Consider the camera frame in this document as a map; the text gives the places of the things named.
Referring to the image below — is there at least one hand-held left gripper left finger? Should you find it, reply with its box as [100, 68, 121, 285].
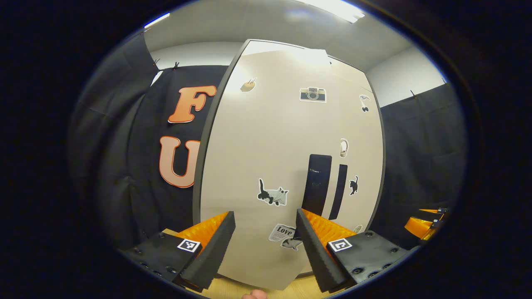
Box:
[118, 211, 236, 293]

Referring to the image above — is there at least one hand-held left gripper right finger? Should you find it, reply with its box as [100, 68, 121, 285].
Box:
[296, 208, 412, 293]

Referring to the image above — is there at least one white shoe cabinet door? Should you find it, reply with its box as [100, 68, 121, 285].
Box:
[199, 49, 333, 290]
[328, 73, 384, 233]

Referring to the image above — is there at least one white shoe cabinet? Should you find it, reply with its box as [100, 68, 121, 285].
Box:
[192, 39, 386, 291]

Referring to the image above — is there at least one black backdrop cloth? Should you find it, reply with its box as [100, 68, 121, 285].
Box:
[69, 31, 229, 250]
[368, 83, 468, 250]

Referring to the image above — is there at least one ceiling light panel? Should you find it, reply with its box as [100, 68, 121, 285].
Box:
[144, 12, 171, 29]
[297, 0, 365, 23]

